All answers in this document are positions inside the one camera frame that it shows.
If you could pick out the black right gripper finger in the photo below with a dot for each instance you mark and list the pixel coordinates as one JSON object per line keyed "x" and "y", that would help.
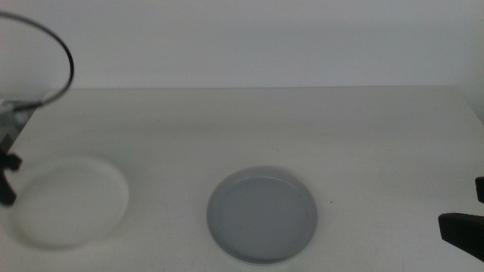
{"x": 464, "y": 230}
{"x": 480, "y": 190}

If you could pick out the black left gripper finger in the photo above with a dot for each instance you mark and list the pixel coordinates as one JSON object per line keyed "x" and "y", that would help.
{"x": 10, "y": 161}
{"x": 7, "y": 194}

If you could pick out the white shallow bowl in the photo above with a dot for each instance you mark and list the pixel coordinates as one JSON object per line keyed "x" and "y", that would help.
{"x": 72, "y": 204}

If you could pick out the grey shallow bowl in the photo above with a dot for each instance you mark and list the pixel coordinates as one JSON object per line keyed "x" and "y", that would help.
{"x": 261, "y": 219}

